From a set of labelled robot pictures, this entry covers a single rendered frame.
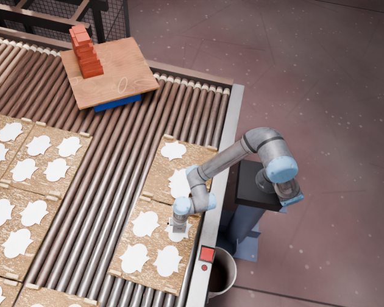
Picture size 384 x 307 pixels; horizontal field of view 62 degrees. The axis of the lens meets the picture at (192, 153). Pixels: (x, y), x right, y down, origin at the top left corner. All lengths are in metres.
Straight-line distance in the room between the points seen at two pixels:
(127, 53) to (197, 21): 2.21
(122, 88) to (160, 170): 0.58
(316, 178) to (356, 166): 0.45
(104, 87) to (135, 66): 0.26
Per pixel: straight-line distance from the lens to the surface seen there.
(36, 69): 2.48
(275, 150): 1.26
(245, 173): 1.87
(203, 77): 2.28
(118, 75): 2.15
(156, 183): 1.79
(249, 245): 2.72
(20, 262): 1.77
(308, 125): 3.53
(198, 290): 1.65
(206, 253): 1.68
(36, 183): 1.91
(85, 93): 2.07
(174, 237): 1.67
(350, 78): 4.27
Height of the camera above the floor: 2.54
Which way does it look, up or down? 57 degrees down
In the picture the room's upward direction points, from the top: 10 degrees clockwise
